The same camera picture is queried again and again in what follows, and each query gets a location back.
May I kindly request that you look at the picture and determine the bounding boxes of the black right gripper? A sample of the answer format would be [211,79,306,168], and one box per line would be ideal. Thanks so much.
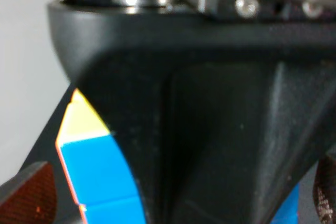
[47,0,336,59]

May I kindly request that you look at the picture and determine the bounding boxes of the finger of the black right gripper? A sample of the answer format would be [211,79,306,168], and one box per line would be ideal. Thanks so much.
[78,55,335,223]

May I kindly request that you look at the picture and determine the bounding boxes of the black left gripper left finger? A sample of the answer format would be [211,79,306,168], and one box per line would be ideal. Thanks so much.
[1,162,57,223]

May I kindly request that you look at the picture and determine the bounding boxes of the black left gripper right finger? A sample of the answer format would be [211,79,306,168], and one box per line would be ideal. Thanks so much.
[313,153,335,223]

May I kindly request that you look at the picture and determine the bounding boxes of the colourful puzzle cube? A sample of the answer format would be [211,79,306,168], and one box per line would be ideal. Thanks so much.
[56,86,298,223]

